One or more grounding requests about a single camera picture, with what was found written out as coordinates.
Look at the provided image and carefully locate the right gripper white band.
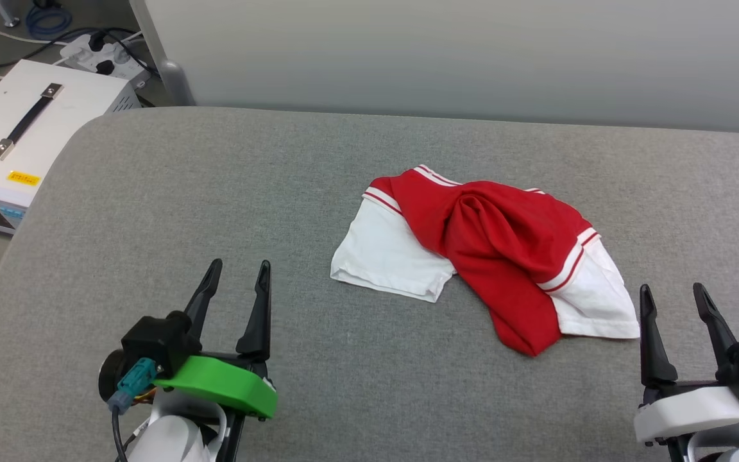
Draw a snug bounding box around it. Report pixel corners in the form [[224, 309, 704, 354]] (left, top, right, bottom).
[[633, 282, 739, 445]]

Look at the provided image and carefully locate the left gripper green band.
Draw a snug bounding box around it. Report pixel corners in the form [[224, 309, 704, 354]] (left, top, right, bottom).
[[151, 259, 279, 422]]

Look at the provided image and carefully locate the red and white basketball jersey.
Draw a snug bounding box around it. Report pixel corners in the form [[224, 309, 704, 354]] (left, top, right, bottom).
[[330, 164, 641, 358]]

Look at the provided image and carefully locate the white power supply box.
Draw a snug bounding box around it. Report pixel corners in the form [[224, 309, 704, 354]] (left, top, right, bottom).
[[0, 59, 144, 236]]

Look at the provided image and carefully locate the white power strip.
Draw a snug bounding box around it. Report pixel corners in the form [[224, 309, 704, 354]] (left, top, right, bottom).
[[55, 32, 153, 89]]

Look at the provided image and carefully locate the teal plug left camera cable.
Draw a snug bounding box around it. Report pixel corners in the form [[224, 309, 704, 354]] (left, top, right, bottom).
[[107, 357, 157, 462]]

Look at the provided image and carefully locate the grey metal partition post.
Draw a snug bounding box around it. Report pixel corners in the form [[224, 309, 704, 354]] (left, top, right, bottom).
[[128, 0, 196, 107]]

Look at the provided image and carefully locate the black strap handle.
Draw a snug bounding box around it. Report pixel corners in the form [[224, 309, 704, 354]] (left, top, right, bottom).
[[0, 83, 65, 161]]

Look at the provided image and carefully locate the black floor cable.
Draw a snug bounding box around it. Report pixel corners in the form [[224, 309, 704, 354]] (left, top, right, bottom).
[[0, 27, 160, 79]]

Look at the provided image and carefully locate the blue coiled cable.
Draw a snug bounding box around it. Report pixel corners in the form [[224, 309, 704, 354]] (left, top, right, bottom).
[[26, 2, 74, 39]]

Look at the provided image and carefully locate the white floor cable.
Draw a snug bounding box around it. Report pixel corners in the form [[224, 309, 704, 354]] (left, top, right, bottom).
[[0, 14, 70, 83]]

